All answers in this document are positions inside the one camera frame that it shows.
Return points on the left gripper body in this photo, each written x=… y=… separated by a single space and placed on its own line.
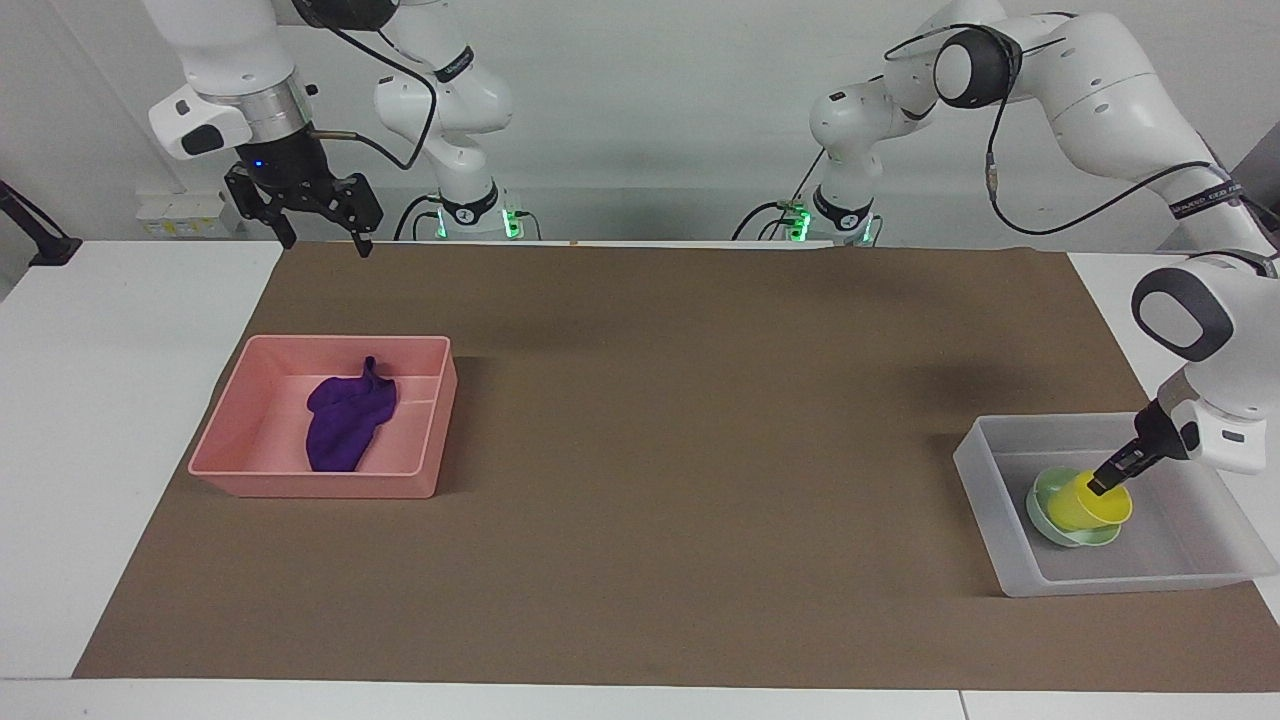
x=1160 y=430

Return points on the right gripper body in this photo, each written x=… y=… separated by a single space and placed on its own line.
x=285 y=160

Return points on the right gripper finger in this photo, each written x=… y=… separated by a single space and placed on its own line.
x=262 y=204
x=356 y=205

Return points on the yellow plastic cup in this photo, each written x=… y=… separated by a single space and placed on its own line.
x=1085 y=510

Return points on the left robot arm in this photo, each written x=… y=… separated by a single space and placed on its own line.
x=1110 y=90

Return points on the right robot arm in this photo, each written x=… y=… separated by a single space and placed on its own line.
x=225 y=50

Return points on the translucent white plastic box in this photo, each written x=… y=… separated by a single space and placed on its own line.
x=1160 y=555

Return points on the pink plastic box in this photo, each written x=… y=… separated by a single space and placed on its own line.
x=235 y=455

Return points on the light green bowl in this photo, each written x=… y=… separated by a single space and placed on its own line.
x=1045 y=520

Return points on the purple cloth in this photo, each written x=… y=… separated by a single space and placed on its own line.
x=340 y=420

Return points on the black stand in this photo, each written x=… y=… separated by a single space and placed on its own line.
x=45 y=240

